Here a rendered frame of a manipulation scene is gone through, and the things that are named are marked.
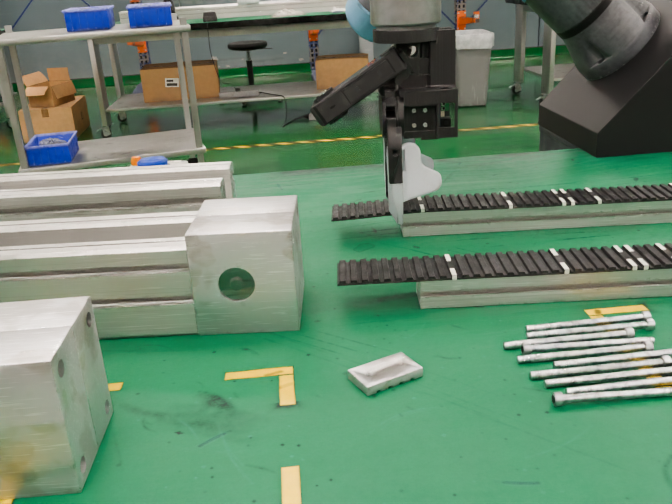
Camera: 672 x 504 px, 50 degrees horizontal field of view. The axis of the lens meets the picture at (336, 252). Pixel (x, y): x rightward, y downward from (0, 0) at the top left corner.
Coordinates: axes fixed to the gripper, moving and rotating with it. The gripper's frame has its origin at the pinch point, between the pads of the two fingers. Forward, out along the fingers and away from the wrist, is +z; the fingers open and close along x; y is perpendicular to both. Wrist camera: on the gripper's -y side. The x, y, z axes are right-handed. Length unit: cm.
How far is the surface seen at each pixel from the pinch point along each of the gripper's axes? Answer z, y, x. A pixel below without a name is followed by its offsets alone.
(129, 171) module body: -5.3, -30.9, 2.6
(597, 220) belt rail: 2.4, 23.5, -2.1
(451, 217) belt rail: 1.1, 6.7, -2.0
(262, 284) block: -1.5, -12.8, -24.0
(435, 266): -0.1, 2.7, -18.7
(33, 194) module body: -5.2, -39.5, -4.8
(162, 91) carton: 52, -139, 462
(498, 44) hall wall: 66, 176, 768
